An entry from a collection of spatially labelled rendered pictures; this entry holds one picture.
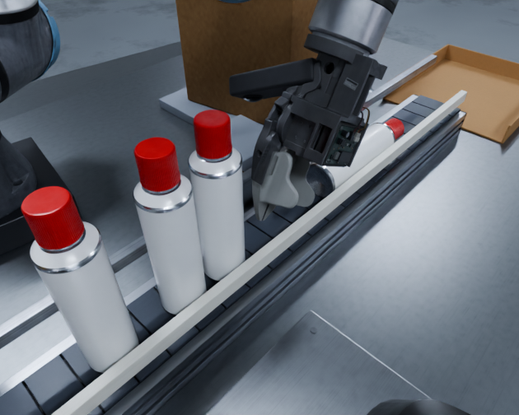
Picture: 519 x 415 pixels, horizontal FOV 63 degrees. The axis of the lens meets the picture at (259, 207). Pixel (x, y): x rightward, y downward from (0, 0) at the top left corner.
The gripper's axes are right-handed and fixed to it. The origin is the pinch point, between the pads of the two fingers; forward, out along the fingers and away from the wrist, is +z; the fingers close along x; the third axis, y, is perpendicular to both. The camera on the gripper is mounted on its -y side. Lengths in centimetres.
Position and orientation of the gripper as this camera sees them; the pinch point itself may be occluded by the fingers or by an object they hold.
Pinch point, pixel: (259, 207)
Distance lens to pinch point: 51.0
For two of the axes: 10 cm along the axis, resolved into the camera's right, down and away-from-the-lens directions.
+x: 5.9, -0.5, 8.0
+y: 7.3, 4.6, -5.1
